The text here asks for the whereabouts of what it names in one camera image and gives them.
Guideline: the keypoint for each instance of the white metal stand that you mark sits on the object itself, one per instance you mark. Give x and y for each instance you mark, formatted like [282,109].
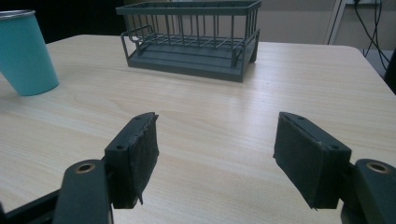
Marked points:
[333,20]

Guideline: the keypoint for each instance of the teal cup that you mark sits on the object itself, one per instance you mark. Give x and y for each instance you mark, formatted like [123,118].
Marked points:
[23,53]

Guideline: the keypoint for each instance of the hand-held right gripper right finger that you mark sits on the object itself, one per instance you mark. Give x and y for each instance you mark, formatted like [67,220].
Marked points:
[306,158]

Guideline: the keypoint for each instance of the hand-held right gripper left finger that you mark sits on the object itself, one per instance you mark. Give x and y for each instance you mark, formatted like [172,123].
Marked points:
[130,155]

